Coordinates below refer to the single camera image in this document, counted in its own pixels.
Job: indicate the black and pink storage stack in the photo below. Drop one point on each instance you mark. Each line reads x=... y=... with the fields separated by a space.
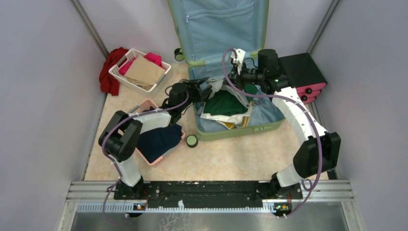
x=305 y=74

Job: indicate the yellow patterned garment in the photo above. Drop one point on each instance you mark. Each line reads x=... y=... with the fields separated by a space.
x=232 y=122

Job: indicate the grey garment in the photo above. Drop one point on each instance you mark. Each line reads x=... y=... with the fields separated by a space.
x=215 y=84

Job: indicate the tan folded cloth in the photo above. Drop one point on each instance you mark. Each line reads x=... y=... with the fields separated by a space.
x=144 y=81

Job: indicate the right aluminium corner post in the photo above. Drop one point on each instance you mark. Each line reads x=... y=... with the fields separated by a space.
x=325 y=21

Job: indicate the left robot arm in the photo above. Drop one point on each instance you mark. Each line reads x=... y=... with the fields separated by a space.
x=120 y=137

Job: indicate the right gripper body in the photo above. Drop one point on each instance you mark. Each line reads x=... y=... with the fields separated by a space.
x=241 y=76

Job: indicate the white garment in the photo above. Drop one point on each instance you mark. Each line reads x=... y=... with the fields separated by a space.
x=208 y=116

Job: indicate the red cloth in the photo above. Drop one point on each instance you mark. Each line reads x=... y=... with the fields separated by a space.
x=108 y=83

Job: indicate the green hard-shell suitcase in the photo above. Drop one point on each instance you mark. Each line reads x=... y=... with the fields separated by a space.
x=205 y=29

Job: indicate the white plastic basket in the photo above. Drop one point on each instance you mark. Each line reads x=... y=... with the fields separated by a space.
x=114 y=71

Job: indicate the aluminium corner post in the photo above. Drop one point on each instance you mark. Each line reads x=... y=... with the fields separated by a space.
x=325 y=21
x=80 y=10

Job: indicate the left aluminium corner post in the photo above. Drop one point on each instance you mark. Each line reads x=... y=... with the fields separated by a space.
x=80 y=10

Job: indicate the green garment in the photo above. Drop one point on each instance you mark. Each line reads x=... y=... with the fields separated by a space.
x=227 y=102

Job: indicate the pink plastic basket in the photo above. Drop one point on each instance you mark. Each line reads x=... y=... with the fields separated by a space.
x=153 y=161

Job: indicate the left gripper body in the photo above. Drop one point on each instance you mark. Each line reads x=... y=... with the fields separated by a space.
x=197 y=90

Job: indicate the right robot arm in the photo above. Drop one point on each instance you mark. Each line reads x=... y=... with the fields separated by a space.
x=281 y=78

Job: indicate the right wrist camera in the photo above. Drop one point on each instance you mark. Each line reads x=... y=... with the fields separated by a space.
x=237 y=58

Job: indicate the navy blue garment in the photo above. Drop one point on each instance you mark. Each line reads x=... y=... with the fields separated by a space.
x=159 y=142

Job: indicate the magenta cloth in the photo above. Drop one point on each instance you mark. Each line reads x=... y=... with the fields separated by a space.
x=146 y=64

